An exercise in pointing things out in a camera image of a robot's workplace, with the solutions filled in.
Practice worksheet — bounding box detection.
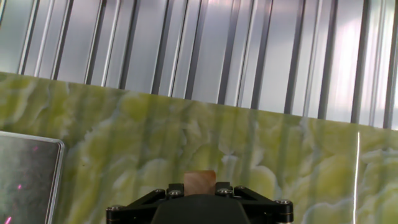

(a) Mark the small wooden cube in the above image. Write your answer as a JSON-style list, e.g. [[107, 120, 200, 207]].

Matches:
[[183, 170, 217, 196]]

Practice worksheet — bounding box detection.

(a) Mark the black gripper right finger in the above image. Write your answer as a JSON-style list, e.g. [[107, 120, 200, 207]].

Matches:
[[215, 182, 294, 224]]

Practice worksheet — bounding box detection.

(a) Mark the green marble pattern mat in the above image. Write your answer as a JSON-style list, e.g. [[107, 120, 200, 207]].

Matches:
[[0, 71, 398, 224]]

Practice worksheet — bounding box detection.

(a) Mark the silver digital pocket scale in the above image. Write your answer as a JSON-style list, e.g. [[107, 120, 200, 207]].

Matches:
[[0, 130, 65, 224]]

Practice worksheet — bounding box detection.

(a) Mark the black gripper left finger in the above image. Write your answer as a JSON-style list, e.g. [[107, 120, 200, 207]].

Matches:
[[106, 182, 186, 224]]

